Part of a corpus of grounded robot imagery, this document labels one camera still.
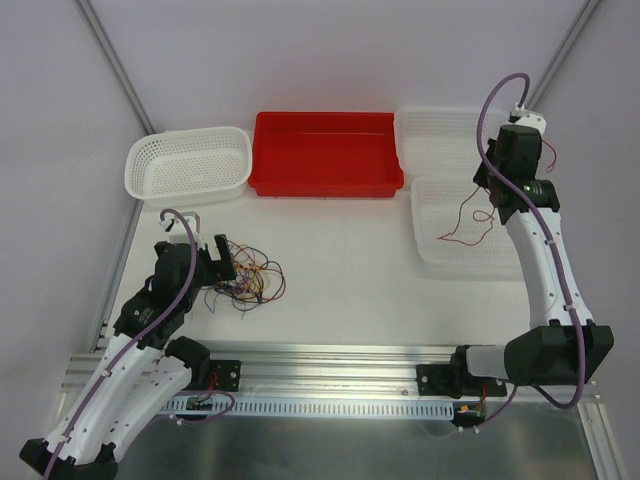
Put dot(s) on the white rectangular basket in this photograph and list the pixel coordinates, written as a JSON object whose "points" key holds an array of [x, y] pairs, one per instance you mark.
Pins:
{"points": [[437, 142], [457, 232]]}

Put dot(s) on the aluminium mounting rail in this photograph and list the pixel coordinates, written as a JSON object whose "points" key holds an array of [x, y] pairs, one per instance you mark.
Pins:
{"points": [[328, 371]]}

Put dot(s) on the white far rectangular basket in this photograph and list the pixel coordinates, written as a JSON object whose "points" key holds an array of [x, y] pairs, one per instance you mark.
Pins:
{"points": [[437, 142]]}

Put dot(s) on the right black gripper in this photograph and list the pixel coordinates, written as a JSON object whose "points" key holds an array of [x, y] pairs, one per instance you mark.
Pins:
{"points": [[486, 176]]}

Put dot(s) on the white slotted cable duct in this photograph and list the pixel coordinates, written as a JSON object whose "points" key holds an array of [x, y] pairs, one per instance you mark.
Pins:
{"points": [[405, 409]]}

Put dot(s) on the red plastic bin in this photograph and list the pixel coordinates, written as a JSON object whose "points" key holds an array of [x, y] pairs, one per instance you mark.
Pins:
{"points": [[325, 154]]}

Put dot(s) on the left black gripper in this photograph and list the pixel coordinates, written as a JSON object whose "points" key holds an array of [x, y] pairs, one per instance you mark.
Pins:
{"points": [[225, 267]]}

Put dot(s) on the right aluminium frame post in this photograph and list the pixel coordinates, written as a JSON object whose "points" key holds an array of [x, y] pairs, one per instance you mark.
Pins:
{"points": [[532, 97]]}

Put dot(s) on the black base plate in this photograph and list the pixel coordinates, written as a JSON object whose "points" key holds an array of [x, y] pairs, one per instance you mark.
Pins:
{"points": [[221, 375], [453, 382]]}

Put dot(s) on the white near rectangular basket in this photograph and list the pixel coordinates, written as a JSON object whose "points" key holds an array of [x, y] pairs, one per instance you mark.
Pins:
{"points": [[457, 232]]}

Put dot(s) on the aluminium frame post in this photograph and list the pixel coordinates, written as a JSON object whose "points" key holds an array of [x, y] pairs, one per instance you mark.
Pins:
{"points": [[532, 97], [104, 44]]}

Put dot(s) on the white oval perforated basket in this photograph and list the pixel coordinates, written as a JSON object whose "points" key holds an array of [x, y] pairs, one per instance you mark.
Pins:
{"points": [[189, 167]]}

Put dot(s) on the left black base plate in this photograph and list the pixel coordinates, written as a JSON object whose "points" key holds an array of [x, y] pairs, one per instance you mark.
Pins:
{"points": [[221, 375]]}

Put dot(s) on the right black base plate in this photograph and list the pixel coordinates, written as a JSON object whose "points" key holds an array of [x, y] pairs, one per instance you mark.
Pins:
{"points": [[453, 382]]}

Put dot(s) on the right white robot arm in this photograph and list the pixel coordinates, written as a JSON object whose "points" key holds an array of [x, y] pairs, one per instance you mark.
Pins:
{"points": [[563, 346]]}

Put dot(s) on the left aluminium frame post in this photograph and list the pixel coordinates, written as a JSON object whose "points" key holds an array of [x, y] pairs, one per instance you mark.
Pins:
{"points": [[104, 44]]}

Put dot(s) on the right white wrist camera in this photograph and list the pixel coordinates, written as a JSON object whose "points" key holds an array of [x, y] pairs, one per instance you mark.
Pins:
{"points": [[523, 117]]}

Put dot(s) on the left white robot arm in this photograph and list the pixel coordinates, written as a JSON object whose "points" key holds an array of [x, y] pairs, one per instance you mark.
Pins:
{"points": [[143, 367]]}

